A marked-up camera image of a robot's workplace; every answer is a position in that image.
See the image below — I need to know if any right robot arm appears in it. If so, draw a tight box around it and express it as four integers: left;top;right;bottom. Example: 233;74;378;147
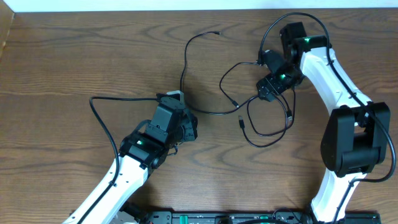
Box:
257;22;391;223

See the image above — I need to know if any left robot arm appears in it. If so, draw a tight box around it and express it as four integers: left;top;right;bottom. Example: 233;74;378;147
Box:
64;103;198;223

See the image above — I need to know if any right camera black cable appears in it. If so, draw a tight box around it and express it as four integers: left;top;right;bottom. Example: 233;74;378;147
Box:
257;12;397;224

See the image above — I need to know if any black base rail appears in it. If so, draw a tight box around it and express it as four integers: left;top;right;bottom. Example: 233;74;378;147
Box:
124;203;381;224

